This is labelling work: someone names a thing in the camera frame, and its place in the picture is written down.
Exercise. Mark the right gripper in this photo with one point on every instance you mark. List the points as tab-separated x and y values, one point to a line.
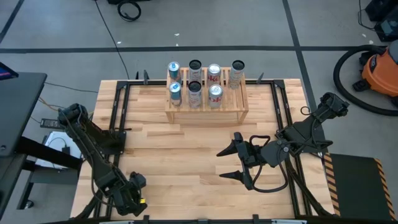
252	155

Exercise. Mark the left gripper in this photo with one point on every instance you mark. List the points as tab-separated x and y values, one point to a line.
130	202

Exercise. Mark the silver Diet Coke can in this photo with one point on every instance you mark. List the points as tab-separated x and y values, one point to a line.
215	93
214	71

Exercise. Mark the Celsius Peach Vibe can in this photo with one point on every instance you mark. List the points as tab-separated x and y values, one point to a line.
195	91
195	68

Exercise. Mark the blue silver Red Bull can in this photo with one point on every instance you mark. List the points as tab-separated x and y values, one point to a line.
175	91
173	68

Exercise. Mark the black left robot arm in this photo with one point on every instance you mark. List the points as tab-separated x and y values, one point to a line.
93	155

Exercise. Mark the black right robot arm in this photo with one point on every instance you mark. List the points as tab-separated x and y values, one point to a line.
301	130

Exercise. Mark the wooden slatted shelf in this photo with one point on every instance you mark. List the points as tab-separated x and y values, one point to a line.
227	110

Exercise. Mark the black power adapter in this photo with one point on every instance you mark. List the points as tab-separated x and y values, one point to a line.
66	150

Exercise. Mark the white paper sheets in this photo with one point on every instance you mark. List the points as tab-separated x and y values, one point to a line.
51	144

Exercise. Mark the black hazard-striped mat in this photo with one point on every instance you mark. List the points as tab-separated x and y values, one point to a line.
354	186

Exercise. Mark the black desk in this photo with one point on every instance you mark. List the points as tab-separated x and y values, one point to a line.
18	109

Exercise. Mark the dark laptop screen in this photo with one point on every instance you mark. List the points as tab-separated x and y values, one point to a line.
6	72

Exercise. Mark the black equipment case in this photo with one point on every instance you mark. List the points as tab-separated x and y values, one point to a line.
385	28

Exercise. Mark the black aluminium table frame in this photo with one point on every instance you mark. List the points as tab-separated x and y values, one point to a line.
267	83

